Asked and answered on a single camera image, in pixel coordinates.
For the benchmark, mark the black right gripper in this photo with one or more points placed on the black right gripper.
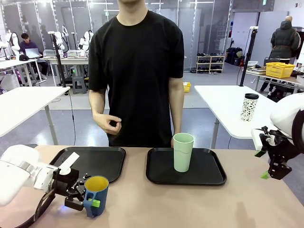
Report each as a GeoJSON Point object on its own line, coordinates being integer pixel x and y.
{"type": "Point", "coordinates": [282, 147]}

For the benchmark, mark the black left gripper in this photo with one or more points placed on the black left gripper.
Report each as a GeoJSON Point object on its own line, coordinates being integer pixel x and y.
{"type": "Point", "coordinates": [66, 181]}

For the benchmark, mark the blue mug yellow inside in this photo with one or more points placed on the blue mug yellow inside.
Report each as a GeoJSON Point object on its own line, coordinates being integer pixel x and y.
{"type": "Point", "coordinates": [98, 192]}

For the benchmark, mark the pale green tall tumbler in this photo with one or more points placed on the pale green tall tumbler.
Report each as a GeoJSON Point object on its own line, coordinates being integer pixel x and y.
{"type": "Point", "coordinates": [182, 154]}

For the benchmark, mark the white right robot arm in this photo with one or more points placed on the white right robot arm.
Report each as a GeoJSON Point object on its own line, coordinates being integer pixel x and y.
{"type": "Point", "coordinates": [285, 111]}

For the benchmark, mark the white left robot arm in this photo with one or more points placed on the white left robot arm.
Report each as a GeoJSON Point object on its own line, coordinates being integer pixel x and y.
{"type": "Point", "coordinates": [16, 171]}

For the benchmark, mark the person's left forearm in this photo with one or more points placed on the person's left forearm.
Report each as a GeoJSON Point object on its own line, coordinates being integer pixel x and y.
{"type": "Point", "coordinates": [177, 107]}

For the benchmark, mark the person's right forearm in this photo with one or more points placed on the person's right forearm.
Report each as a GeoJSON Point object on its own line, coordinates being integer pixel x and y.
{"type": "Point", "coordinates": [97, 104]}

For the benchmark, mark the person's right hand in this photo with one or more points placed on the person's right hand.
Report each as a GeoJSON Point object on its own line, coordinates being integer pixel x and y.
{"type": "Point", "coordinates": [107, 124]}

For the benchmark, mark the person's left hand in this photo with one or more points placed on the person's left hand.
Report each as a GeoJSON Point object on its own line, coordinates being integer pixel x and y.
{"type": "Point", "coordinates": [172, 142]}

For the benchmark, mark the black plastic serving tray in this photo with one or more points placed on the black plastic serving tray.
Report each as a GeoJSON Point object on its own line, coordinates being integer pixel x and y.
{"type": "Point", "coordinates": [202, 171]}
{"type": "Point", "coordinates": [99, 159]}

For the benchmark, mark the speckled white travel mug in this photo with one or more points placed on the speckled white travel mug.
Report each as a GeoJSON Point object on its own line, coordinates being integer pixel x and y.
{"type": "Point", "coordinates": [249, 109]}

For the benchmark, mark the white table with grey leg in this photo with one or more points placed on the white table with grey leg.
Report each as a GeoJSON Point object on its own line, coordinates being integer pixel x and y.
{"type": "Point", "coordinates": [225, 111]}
{"type": "Point", "coordinates": [26, 104]}

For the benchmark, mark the background table with basket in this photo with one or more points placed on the background table with basket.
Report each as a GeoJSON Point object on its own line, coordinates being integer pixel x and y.
{"type": "Point", "coordinates": [256, 72]}

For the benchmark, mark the large yellow plastic basket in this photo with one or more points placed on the large yellow plastic basket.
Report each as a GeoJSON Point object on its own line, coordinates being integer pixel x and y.
{"type": "Point", "coordinates": [279, 70]}

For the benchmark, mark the black bags pile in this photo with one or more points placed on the black bags pile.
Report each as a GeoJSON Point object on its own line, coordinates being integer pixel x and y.
{"type": "Point", "coordinates": [234, 57]}

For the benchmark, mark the grey plastic step stool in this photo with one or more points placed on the grey plastic step stool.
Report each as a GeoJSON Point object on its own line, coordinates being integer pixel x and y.
{"type": "Point", "coordinates": [79, 84]}

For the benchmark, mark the small yellow plastic crate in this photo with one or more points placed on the small yellow plastic crate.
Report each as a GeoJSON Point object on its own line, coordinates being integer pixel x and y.
{"type": "Point", "coordinates": [187, 87]}

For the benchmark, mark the white shoe rack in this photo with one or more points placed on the white shoe rack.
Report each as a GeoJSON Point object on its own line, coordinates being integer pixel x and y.
{"type": "Point", "coordinates": [210, 64]}

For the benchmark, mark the standing person dark jacket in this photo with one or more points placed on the standing person dark jacket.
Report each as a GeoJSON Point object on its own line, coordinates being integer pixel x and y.
{"type": "Point", "coordinates": [283, 40]}

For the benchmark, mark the person in black t-shirt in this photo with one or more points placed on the person in black t-shirt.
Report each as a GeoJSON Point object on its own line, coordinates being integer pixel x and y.
{"type": "Point", "coordinates": [136, 71]}

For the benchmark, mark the background white work desk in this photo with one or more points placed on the background white work desk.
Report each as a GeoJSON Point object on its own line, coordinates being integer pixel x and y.
{"type": "Point", "coordinates": [14, 65]}

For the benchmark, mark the black cap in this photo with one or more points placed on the black cap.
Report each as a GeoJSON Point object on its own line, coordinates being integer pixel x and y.
{"type": "Point", "coordinates": [23, 57]}

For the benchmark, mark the grey laptop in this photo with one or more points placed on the grey laptop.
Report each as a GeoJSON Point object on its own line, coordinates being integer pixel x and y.
{"type": "Point", "coordinates": [32, 52]}

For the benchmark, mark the background white robot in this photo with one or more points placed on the background white robot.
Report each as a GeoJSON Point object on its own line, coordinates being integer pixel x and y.
{"type": "Point", "coordinates": [85, 41]}
{"type": "Point", "coordinates": [10, 42]}
{"type": "Point", "coordinates": [62, 38]}

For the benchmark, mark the seated person purple top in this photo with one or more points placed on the seated person purple top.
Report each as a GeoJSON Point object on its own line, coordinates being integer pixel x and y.
{"type": "Point", "coordinates": [27, 46]}

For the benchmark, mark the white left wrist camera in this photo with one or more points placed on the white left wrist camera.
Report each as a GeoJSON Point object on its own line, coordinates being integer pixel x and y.
{"type": "Point", "coordinates": [69, 162]}

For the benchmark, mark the black camera pole stand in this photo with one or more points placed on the black camera pole stand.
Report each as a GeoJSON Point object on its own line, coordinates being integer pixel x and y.
{"type": "Point", "coordinates": [58, 57]}
{"type": "Point", "coordinates": [248, 54]}

